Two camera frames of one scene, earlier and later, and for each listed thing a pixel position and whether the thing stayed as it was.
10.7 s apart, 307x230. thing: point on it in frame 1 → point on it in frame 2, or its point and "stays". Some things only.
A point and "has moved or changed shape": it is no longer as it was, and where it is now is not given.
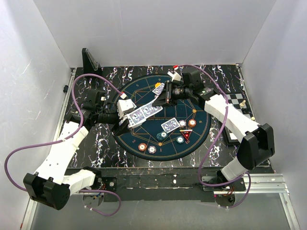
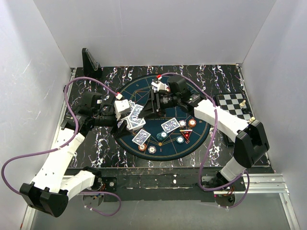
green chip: (180, 139) stays
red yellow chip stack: (142, 146) stays
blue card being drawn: (150, 109) has moved or changed shape
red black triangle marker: (186, 134) stays
